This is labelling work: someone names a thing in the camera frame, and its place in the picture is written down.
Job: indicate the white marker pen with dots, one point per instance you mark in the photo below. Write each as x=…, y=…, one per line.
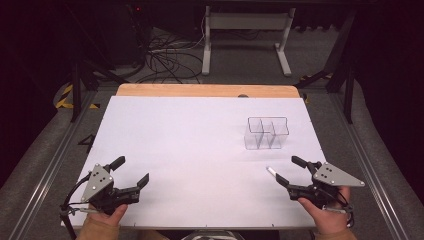
x=271, y=171

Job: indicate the person's right hand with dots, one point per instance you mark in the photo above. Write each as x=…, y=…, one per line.
x=328, y=218

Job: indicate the aluminium floor rail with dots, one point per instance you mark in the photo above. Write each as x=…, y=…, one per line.
x=46, y=170
x=370, y=173

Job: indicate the person's left hand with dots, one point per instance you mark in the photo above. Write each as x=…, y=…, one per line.
x=111, y=217

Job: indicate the white table cover sheet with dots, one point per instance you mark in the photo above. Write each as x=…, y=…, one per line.
x=186, y=160

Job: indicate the black equipment case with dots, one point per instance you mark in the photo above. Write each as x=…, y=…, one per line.
x=123, y=33

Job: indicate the white metal desk frame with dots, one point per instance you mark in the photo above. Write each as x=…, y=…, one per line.
x=246, y=21

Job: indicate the black metal stand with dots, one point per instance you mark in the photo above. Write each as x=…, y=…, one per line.
x=348, y=86
x=76, y=90

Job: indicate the wooden table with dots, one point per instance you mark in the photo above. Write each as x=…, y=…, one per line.
x=206, y=90

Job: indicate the clear acrylic organizer box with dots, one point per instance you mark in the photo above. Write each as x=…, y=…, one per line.
x=266, y=133

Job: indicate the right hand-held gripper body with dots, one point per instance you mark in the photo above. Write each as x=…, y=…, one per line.
x=333, y=176

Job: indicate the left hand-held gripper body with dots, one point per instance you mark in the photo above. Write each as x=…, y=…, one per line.
x=100, y=183

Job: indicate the grey object at table edge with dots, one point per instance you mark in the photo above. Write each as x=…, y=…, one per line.
x=213, y=236

